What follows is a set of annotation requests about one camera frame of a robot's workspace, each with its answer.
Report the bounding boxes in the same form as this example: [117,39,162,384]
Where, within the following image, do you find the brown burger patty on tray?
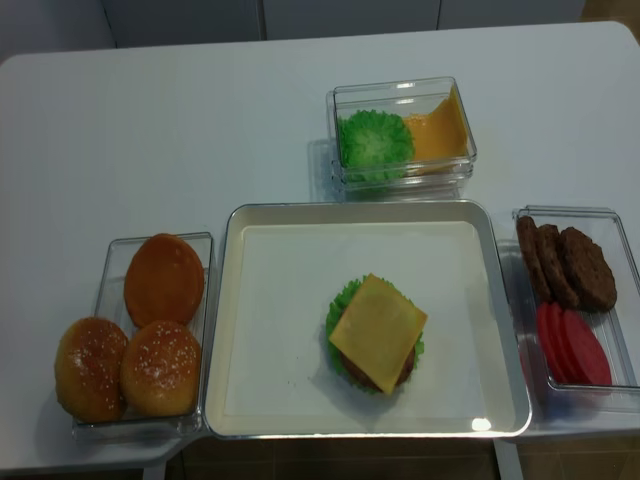
[339,346,417,393]

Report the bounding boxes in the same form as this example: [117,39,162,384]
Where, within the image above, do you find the yellow cheese slice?
[403,87,468,163]
[329,273,428,395]

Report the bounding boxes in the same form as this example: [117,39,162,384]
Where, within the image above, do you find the green lettuce leaf on tray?
[325,275,425,395]

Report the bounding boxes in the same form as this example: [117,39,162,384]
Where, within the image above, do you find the sesame bun top left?
[54,317,128,424]

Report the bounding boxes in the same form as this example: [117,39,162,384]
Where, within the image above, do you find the yellow cheese slice in container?
[403,87,468,163]

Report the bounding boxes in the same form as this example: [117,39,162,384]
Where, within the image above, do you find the red tomato slice left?
[536,302,573,384]

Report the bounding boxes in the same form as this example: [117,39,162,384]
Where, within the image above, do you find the silver metal baking tray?
[205,200,532,438]

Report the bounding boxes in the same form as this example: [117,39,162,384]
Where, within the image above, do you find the brown patty in container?
[516,216,553,302]
[560,227,618,312]
[536,224,580,310]

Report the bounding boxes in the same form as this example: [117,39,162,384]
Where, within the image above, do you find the green lettuce in container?
[337,110,415,184]

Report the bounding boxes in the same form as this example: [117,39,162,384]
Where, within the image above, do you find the clear patty and tomato container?
[500,206,639,418]

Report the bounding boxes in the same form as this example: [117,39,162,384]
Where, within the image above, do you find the brown patty right in container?
[560,227,618,312]

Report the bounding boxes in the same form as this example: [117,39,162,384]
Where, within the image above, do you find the brown patty middle in container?
[536,224,580,310]

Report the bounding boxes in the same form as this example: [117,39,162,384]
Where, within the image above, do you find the red tomato slice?
[558,310,612,386]
[536,302,573,384]

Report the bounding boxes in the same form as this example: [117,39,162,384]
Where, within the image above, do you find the sesame bun top right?
[120,321,201,417]

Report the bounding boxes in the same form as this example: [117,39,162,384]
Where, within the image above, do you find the sesame bun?
[54,317,128,424]
[120,321,201,417]

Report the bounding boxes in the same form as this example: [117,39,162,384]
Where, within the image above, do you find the plain bun bottom half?
[124,233,204,328]

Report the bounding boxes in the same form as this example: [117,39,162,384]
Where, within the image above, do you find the clear plastic bun container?
[72,232,216,443]

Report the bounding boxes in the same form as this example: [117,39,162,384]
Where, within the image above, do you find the red tomato slice right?
[558,310,612,386]

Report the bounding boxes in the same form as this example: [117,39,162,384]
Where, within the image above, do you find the clear lettuce and cheese container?
[327,76,477,201]

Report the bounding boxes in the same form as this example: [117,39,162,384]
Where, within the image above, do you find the brown patty left in container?
[516,216,553,302]

